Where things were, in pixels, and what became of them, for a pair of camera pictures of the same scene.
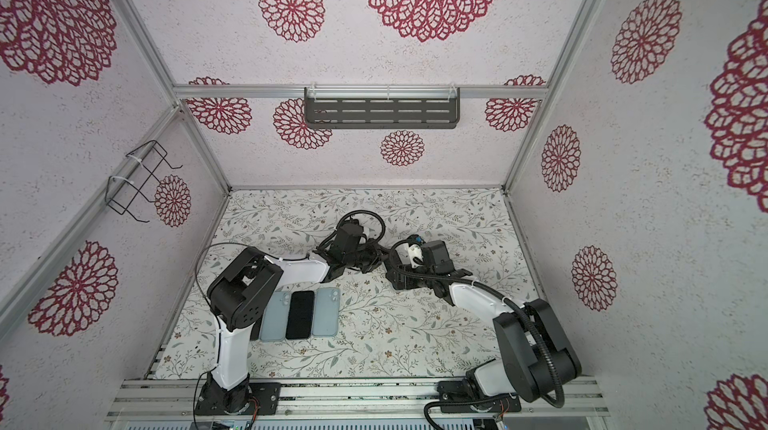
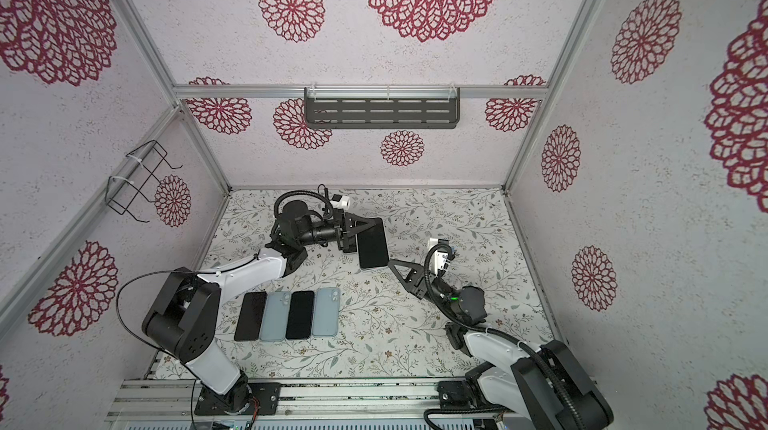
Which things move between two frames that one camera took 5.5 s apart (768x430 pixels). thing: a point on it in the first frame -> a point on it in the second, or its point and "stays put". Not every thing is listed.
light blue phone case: [274, 322] stays put
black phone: [300, 315] stays put
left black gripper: [378, 257] -> [350, 226]
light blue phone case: [326, 311] stays put
